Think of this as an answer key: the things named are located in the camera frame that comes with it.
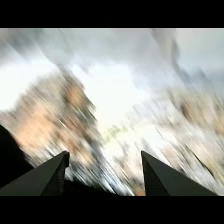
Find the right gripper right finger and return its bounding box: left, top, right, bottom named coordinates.
left=140, top=150, right=218, bottom=197

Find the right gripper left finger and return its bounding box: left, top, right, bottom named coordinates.
left=0, top=150, right=71, bottom=197

